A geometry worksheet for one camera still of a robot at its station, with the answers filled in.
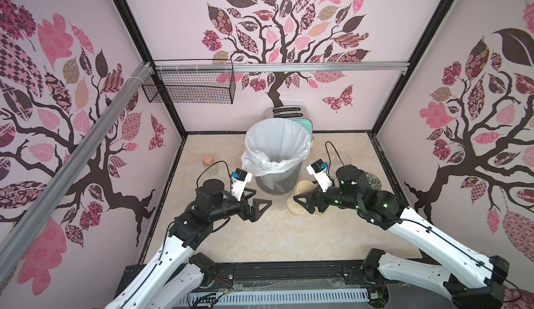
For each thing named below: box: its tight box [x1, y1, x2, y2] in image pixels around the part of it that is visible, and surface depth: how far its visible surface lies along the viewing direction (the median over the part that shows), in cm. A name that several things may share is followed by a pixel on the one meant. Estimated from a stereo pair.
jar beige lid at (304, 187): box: [294, 180, 318, 197], surface depth 66 cm
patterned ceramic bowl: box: [365, 171, 382, 192], surface depth 97 cm
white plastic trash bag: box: [241, 117, 312, 177], surface depth 89 cm
